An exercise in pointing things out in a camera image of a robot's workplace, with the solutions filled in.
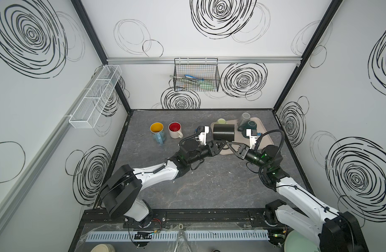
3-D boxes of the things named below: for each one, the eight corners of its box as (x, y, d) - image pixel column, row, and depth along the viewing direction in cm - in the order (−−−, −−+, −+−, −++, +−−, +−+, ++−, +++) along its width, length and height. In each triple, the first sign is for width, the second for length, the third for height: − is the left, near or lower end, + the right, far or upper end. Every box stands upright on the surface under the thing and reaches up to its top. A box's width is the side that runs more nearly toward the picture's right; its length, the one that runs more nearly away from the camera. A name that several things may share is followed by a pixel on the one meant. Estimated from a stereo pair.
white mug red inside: (168, 138, 105) (167, 131, 99) (170, 128, 111) (168, 121, 105) (183, 138, 105) (182, 131, 99) (183, 128, 111) (183, 121, 105)
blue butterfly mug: (151, 146, 101) (147, 136, 93) (154, 132, 109) (150, 122, 100) (164, 146, 101) (161, 136, 93) (166, 132, 109) (163, 122, 100)
